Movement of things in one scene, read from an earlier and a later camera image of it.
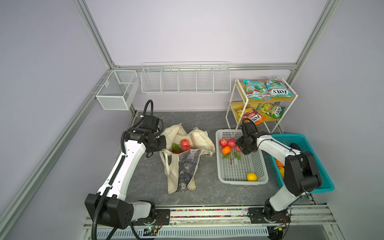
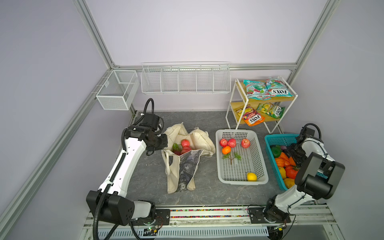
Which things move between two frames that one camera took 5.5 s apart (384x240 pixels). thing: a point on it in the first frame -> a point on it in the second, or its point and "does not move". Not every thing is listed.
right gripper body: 242,143 -> 297,156
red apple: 185,142 does not move
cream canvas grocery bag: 182,154 does not move
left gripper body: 158,144 does not move
